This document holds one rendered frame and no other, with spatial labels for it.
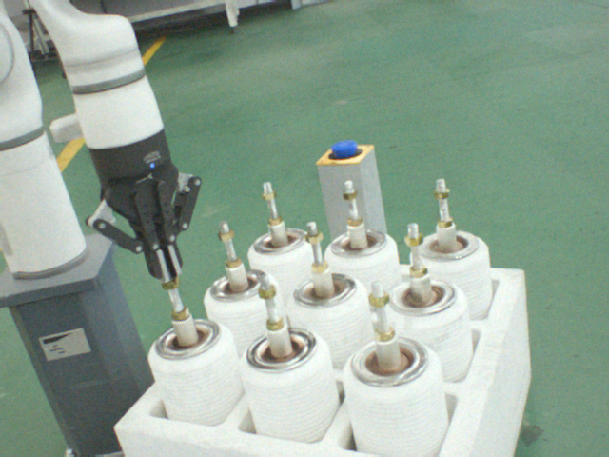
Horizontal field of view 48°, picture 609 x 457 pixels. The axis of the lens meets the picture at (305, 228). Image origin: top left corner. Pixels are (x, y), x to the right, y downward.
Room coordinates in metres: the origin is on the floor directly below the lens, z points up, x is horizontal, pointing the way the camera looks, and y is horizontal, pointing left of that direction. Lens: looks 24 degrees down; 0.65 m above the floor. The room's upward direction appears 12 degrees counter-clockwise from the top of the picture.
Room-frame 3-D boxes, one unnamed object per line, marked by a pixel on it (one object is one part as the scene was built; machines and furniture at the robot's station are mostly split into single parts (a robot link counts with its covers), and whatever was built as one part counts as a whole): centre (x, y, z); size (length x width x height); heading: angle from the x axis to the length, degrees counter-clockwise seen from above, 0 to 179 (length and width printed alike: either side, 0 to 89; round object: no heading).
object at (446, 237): (0.75, -0.17, 0.26); 0.02 x 0.02 x 0.03
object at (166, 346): (0.66, 0.15, 0.25); 0.08 x 0.08 x 0.01
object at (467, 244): (0.75, -0.17, 0.25); 0.08 x 0.08 x 0.01
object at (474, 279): (0.75, -0.17, 0.16); 0.10 x 0.10 x 0.18
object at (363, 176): (0.99, -0.08, 0.16); 0.07 x 0.07 x 0.31; 61
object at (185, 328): (0.66, 0.15, 0.26); 0.02 x 0.02 x 0.03
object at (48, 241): (0.84, 0.34, 0.39); 0.09 x 0.09 x 0.17; 89
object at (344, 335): (0.70, -0.01, 0.16); 0.10 x 0.10 x 0.18
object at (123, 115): (0.67, 0.16, 0.52); 0.11 x 0.09 x 0.06; 38
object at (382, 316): (0.54, -0.05, 0.30); 0.01 x 0.01 x 0.08; 80
